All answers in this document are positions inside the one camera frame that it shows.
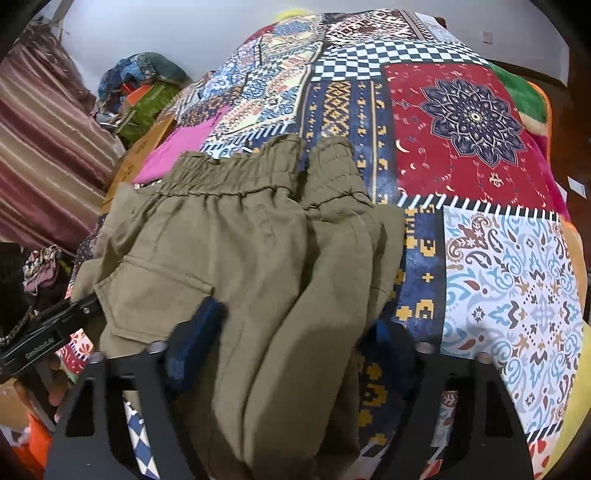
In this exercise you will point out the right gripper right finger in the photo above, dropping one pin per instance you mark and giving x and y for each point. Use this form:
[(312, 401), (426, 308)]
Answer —
[(425, 415)]

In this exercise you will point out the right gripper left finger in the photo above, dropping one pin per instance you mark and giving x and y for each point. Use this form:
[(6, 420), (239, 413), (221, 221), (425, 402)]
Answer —
[(92, 439)]

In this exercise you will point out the olive green pants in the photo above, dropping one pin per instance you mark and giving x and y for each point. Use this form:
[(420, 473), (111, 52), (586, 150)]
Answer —
[(288, 240)]

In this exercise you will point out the patchwork patterned bedspread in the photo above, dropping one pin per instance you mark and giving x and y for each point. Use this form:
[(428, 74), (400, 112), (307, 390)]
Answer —
[(485, 267)]

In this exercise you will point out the striped maroon curtain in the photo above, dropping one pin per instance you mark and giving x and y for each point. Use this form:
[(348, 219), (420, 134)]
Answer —
[(56, 161)]

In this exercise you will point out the folded pink garment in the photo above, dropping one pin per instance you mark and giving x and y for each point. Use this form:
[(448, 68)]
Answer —
[(183, 139)]

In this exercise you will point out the pile of clothes and bags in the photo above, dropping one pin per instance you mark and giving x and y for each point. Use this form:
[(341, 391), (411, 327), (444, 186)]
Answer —
[(134, 92)]

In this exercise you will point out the yellow pillow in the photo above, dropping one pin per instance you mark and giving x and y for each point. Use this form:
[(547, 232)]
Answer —
[(290, 13)]

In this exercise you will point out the wall socket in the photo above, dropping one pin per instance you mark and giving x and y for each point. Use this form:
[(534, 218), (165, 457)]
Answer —
[(487, 37)]

